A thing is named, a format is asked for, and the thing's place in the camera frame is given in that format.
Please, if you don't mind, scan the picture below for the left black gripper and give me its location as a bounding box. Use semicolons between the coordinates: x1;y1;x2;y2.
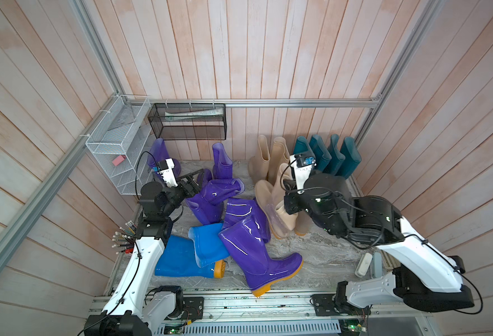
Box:
161;169;205;217

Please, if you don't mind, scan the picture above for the large beige boot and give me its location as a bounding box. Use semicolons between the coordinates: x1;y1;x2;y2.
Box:
254;163;298;239

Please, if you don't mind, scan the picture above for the teal boot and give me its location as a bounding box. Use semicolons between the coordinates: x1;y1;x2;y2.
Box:
324;134;345;175
294;136;315;158
309;134;332;172
338;137;361;179

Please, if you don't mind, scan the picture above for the large purple boot front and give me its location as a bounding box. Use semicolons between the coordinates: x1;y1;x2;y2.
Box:
218;217;303;298

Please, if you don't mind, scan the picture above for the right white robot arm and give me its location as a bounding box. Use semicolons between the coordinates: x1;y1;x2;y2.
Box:
283;173;475;314

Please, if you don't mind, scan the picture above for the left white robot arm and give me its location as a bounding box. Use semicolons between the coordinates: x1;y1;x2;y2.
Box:
80;169;204;335

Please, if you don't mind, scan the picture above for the blue boot upper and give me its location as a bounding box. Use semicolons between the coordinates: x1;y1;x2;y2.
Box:
189;223;230;267

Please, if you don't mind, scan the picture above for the pink eraser block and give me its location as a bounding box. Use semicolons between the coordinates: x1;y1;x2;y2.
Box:
111;155;126;167

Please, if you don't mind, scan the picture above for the pink pencil cup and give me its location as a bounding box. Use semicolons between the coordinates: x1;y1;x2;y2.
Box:
111;220;137;254

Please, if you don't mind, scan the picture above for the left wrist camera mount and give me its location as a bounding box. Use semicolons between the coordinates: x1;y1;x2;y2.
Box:
153;158;178;188

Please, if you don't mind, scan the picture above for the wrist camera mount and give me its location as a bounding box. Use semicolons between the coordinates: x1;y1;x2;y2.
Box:
290;152;316;190
153;158;178;188

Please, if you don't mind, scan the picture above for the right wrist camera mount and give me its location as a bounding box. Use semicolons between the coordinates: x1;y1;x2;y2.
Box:
290;152;316;190

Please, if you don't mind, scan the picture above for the black wire mesh basket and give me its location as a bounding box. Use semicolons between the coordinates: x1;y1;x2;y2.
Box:
148;102;228;141

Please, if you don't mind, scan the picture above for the white wire mesh shelf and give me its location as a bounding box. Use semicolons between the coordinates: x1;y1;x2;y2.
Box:
85;95;151;195

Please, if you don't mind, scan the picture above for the aluminium frame rail back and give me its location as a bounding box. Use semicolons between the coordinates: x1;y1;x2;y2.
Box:
128;96;380;109

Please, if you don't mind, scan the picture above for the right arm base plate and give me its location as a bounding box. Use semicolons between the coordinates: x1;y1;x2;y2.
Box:
310;294;371;317

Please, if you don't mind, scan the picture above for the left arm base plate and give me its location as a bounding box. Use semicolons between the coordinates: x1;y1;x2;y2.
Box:
144;285;204;321

